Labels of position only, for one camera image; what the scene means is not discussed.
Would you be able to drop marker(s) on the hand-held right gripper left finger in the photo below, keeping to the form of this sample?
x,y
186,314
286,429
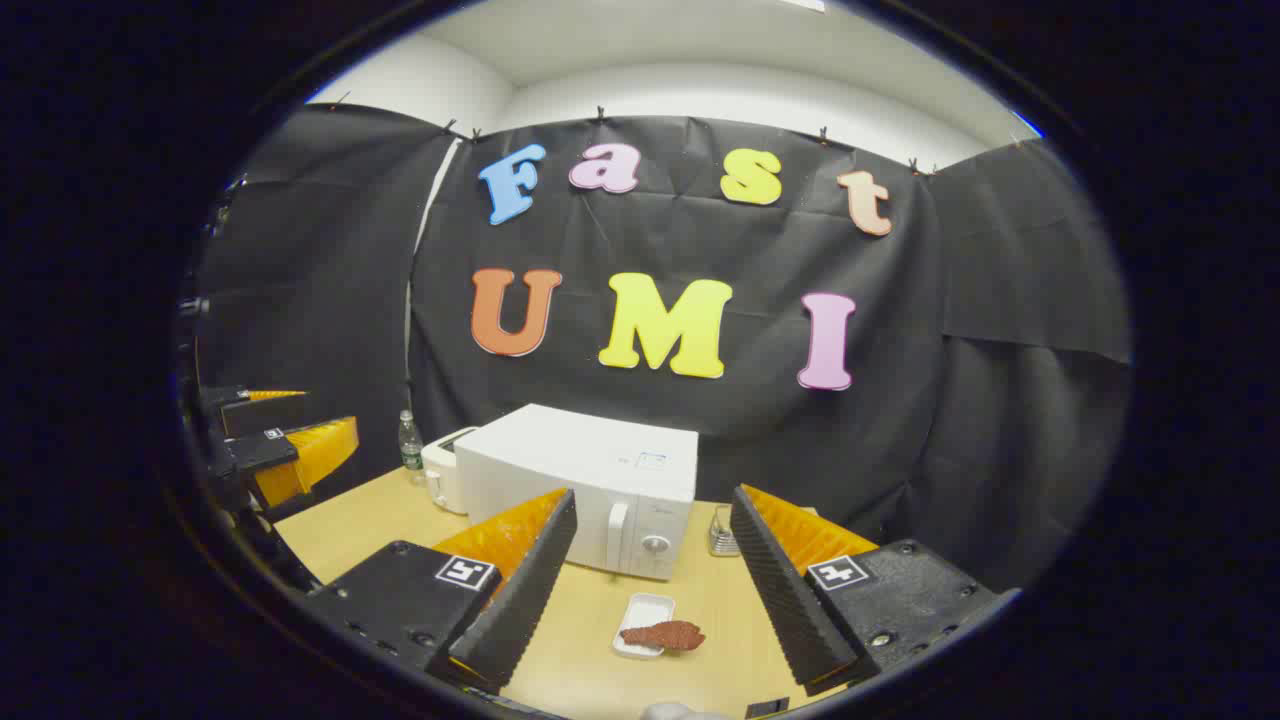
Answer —
x,y
520,600

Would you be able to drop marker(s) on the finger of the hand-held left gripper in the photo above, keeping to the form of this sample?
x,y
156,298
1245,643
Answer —
x,y
262,418
300,462

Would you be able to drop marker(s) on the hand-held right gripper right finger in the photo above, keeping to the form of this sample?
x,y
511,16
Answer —
x,y
785,600

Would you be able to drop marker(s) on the reddish brown meat piece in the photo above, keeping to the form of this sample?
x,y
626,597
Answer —
x,y
665,634

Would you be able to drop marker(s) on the white microwave oven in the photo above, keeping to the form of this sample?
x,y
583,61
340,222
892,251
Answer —
x,y
590,480

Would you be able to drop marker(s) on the black table clamp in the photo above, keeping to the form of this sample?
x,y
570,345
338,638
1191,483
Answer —
x,y
767,708

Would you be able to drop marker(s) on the clear plastic water bottle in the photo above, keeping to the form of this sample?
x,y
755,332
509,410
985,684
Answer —
x,y
410,442

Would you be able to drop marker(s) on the white rectangular tray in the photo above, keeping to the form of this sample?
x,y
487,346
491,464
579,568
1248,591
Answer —
x,y
645,612

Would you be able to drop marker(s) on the white toaster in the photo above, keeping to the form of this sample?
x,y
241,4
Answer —
x,y
442,478

